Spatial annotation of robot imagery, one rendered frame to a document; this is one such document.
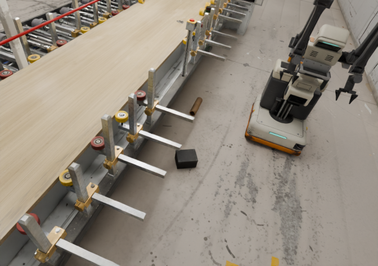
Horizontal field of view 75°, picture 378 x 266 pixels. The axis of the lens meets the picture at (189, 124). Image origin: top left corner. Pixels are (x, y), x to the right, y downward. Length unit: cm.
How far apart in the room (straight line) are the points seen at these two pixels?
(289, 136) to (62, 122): 215
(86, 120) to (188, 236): 121
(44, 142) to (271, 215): 191
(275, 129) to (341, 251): 122
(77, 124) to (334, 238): 228
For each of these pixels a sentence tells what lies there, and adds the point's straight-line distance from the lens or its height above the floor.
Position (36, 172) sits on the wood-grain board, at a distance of 143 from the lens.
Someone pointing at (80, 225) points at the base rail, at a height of 70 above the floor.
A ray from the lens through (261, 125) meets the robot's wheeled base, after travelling 276.
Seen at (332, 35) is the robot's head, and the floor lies 134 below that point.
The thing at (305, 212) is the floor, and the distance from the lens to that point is 266.
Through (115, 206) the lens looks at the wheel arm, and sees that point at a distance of 133.
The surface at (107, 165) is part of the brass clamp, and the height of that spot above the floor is 85.
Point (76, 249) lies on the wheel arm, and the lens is 127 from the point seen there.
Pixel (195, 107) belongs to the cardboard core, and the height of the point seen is 8.
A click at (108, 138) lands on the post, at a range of 129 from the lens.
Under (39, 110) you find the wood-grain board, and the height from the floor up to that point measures 90.
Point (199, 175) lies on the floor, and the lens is 246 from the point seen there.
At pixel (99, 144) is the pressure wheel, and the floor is 91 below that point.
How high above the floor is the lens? 200
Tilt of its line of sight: 44 degrees down
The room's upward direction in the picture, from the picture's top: 12 degrees clockwise
